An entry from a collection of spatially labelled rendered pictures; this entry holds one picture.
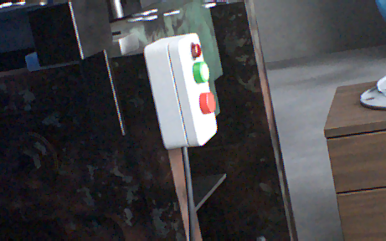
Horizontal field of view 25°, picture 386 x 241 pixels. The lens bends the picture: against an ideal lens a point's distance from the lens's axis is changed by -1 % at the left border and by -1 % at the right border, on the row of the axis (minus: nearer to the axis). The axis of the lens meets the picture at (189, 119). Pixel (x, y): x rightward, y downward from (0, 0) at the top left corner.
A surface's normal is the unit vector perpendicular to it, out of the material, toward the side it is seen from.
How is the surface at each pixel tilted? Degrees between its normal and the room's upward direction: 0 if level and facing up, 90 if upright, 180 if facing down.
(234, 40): 90
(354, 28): 90
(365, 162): 90
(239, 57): 90
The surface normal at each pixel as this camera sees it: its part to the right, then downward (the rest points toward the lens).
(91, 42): 0.93, -0.12
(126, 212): -0.32, 0.25
